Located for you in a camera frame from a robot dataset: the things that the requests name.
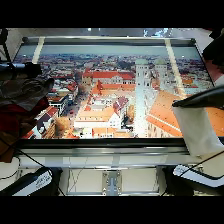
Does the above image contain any white garment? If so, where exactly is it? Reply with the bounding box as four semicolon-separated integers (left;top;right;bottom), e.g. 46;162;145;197
171;105;224;158

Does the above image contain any silver frame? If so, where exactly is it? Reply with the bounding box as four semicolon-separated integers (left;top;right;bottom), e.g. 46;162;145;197
13;34;224;197

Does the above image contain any beige garment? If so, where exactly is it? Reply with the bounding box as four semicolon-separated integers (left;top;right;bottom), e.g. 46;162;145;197
0;77;55;112

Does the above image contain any brown garment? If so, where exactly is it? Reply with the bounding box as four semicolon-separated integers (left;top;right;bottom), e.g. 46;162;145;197
0;129;25;164

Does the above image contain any red garment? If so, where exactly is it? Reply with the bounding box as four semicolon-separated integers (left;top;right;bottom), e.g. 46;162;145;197
0;97;50;137

